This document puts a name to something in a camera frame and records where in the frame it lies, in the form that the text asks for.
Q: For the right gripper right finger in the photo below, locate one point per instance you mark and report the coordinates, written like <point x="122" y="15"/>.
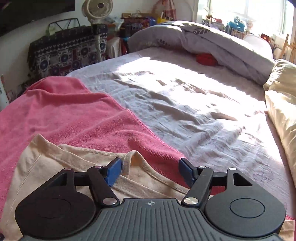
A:
<point x="199" y="181"/>

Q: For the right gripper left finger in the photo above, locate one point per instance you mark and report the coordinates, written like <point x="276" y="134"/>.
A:
<point x="101" y="180"/>

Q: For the beige short-sleeve t-shirt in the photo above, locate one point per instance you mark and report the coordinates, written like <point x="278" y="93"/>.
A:
<point x="62" y="208"/>

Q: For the lavender bed sheet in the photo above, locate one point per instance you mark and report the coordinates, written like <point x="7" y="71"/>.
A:
<point x="211" y="115"/>

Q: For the pink fleece blanket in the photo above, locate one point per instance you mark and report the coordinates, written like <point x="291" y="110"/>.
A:
<point x="59" y="123"/>

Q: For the red cloth item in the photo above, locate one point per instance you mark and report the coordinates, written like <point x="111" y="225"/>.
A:
<point x="206" y="59"/>

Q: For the pale yellow duvet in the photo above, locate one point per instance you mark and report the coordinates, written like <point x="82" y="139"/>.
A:
<point x="280" y="100"/>

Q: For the grey leaf-print quilt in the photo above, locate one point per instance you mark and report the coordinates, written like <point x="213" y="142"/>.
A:
<point x="229" y="51"/>

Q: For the dark patterned cloth cover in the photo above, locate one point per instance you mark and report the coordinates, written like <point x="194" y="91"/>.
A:
<point x="67" y="50"/>

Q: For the wooden easel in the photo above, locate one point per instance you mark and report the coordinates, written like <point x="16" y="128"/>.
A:
<point x="288" y="48"/>

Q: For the blue plush toy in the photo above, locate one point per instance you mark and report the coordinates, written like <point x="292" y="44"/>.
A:
<point x="237" y="24"/>

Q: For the yellow gift bag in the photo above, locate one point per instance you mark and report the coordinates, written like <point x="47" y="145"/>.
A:
<point x="163" y="20"/>

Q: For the beige desk fan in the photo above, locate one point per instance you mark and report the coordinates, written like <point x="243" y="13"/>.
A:
<point x="96" y="10"/>

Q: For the black flat monitor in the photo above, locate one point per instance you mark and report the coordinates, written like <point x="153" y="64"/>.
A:
<point x="15" y="14"/>

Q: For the black wire music stand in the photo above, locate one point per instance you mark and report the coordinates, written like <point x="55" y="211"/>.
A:
<point x="61" y="25"/>

